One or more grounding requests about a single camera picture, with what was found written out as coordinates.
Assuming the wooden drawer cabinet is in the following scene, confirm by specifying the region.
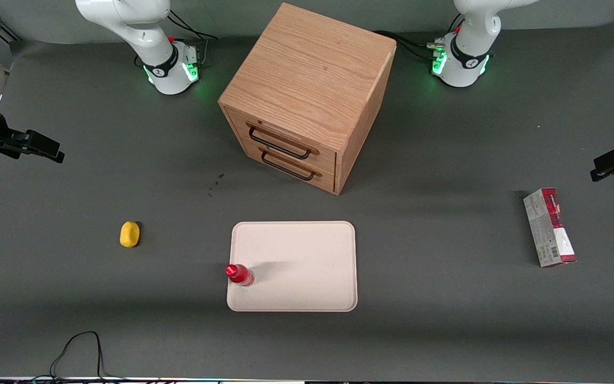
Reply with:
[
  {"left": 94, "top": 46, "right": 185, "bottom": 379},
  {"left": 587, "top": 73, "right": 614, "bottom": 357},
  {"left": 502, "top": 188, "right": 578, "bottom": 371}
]
[{"left": 217, "top": 2, "right": 397, "bottom": 196}]

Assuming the wooden drawer front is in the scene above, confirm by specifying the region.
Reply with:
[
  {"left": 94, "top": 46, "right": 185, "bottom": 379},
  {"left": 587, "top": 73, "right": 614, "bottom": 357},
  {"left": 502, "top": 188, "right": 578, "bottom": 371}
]
[
  {"left": 242, "top": 141, "right": 338, "bottom": 194},
  {"left": 225, "top": 108, "right": 338, "bottom": 173}
]

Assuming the pale pink plastic tray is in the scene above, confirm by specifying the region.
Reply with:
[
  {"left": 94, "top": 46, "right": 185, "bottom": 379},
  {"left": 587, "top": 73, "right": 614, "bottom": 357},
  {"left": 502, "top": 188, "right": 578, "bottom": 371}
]
[{"left": 226, "top": 221, "right": 358, "bottom": 313}]

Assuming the black right arm base cable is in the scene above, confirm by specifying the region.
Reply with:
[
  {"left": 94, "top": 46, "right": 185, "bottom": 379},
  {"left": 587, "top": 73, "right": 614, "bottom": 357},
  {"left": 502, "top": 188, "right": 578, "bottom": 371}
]
[{"left": 166, "top": 9, "right": 217, "bottom": 66}]

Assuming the red and grey carton box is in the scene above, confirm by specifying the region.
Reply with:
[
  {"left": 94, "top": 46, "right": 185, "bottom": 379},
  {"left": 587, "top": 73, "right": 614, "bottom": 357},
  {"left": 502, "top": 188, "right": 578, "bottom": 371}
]
[{"left": 523, "top": 187, "right": 577, "bottom": 268}]

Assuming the black left arm base cable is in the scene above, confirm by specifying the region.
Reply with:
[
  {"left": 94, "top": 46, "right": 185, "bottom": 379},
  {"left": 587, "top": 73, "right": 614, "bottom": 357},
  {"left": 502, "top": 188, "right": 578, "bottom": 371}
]
[{"left": 373, "top": 30, "right": 446, "bottom": 61}]

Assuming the red coke bottle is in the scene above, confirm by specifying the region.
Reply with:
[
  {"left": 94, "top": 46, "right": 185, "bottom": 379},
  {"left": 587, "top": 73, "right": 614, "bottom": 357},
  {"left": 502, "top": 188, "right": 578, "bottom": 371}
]
[{"left": 225, "top": 263, "right": 256, "bottom": 288}]

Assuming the thin black looped cable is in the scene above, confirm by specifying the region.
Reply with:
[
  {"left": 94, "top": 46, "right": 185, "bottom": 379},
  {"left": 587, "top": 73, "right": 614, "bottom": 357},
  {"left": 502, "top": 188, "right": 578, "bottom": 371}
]
[{"left": 50, "top": 331, "right": 126, "bottom": 382}]

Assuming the black metal drawer handle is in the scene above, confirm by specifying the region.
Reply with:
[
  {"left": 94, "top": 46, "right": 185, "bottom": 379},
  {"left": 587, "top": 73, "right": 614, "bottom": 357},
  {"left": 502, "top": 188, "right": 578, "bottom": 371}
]
[
  {"left": 246, "top": 123, "right": 320, "bottom": 161},
  {"left": 258, "top": 148, "right": 323, "bottom": 181}
]

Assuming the yellow lemon toy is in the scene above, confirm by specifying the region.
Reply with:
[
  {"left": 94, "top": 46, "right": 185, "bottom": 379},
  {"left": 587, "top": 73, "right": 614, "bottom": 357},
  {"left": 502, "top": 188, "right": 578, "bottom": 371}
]
[{"left": 119, "top": 221, "right": 141, "bottom": 249}]

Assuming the black arm base cable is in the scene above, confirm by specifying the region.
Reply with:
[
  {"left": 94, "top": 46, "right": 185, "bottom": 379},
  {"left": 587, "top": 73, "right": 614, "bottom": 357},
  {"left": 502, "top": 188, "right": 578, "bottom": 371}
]
[
  {"left": 373, "top": 30, "right": 446, "bottom": 61},
  {"left": 166, "top": 9, "right": 217, "bottom": 66}
]

